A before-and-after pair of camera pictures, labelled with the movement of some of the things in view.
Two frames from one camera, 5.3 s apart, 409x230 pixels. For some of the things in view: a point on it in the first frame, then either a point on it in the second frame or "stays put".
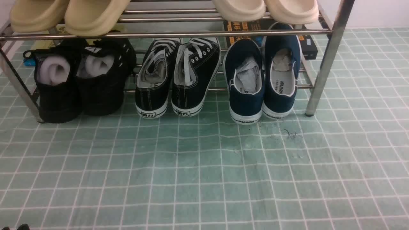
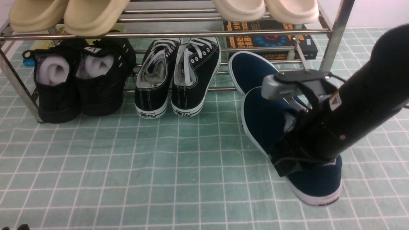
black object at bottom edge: (24, 226) stays put
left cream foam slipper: (240, 11) stays put
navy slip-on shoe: (282, 50) -> (265, 121)
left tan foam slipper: (34, 16) stays put
